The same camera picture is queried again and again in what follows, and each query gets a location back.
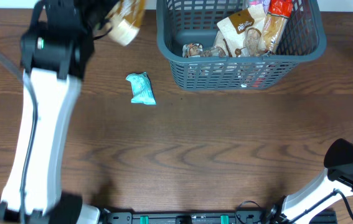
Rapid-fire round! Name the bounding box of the orange pasta package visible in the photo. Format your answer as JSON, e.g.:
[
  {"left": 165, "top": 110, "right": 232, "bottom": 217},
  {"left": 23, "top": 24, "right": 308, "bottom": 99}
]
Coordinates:
[{"left": 258, "top": 0, "right": 293, "bottom": 54}]

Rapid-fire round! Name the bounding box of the tissue pocket pack bundle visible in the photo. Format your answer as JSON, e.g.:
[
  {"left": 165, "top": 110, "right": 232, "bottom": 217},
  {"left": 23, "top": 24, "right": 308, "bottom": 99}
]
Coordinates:
[{"left": 246, "top": 0, "right": 271, "bottom": 11}]

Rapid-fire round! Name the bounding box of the teal snack packet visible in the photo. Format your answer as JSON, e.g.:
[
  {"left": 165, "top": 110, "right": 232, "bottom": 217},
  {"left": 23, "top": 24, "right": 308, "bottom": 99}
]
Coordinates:
[{"left": 126, "top": 72, "right": 156, "bottom": 105}]

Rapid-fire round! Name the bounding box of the grey plastic lattice basket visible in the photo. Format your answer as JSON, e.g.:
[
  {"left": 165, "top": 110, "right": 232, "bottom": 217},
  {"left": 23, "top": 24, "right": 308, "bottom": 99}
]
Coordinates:
[{"left": 156, "top": 0, "right": 327, "bottom": 91}]

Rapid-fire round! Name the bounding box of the beige snack pouch with barcode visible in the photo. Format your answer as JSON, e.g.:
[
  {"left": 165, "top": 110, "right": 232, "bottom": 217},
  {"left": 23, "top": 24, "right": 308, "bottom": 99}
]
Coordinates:
[{"left": 182, "top": 31, "right": 233, "bottom": 58}]

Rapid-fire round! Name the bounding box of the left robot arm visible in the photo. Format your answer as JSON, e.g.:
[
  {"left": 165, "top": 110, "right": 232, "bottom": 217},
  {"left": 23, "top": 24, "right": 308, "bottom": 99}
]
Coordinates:
[{"left": 0, "top": 0, "right": 115, "bottom": 224}]

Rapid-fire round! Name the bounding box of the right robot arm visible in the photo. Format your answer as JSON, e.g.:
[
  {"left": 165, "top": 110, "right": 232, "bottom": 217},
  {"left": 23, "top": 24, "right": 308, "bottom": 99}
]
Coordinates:
[{"left": 260, "top": 138, "right": 353, "bottom": 224}]

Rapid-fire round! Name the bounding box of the black mounting rail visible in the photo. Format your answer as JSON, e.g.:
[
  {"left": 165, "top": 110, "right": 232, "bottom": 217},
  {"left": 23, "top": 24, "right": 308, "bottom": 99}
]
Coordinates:
[{"left": 101, "top": 208, "right": 339, "bottom": 224}]

